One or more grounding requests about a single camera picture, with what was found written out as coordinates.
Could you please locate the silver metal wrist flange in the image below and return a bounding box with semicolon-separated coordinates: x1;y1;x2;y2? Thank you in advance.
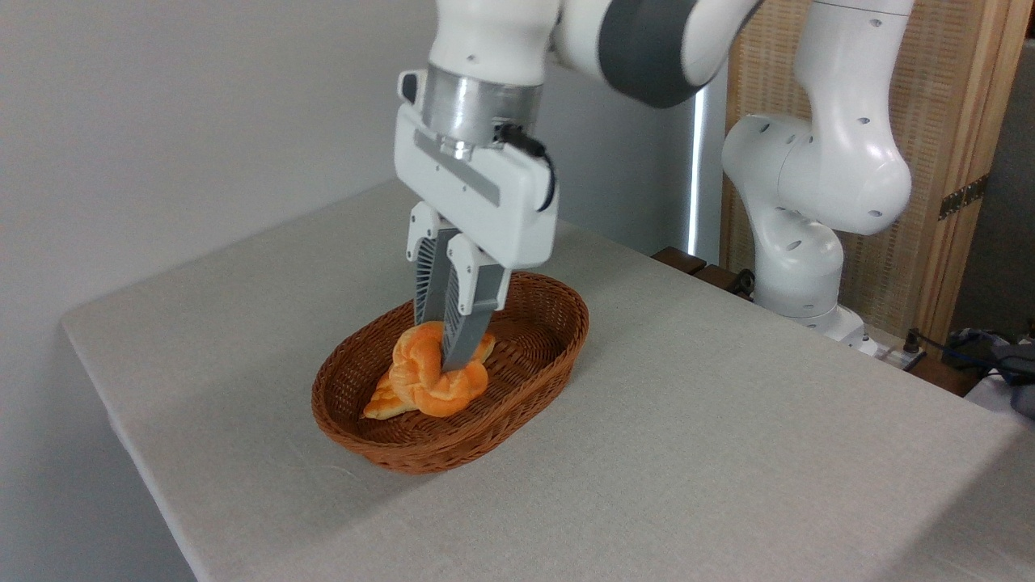
420;65;543;159

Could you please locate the black plug with blue cable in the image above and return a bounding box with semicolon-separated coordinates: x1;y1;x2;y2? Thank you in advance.
900;327;971;361

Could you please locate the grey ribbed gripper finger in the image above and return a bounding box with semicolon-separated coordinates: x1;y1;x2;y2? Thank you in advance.
441;234;512;373
406;202;462;326

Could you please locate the long braided bread loaf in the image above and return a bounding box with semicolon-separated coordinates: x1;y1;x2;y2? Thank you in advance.
362;331;496;421

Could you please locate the brown oval wicker basket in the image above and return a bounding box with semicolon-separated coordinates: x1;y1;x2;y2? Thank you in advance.
311;272;590;475

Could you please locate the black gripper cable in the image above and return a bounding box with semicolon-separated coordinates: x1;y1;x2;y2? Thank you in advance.
495;123;559;213

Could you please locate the grey tablecloth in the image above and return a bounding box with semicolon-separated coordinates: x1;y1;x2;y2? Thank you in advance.
61;179;1035;582

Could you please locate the blue grey bundled object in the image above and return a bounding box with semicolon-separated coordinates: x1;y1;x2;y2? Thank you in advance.
944;327;1035;419

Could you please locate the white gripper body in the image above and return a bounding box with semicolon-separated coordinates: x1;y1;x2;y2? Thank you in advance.
394;69;559;270

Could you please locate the metal screen hinge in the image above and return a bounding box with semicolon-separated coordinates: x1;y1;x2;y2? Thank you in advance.
938;174;989;221

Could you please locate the round knotted orange bread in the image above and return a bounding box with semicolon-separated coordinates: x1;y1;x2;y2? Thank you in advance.
388;321;490;419

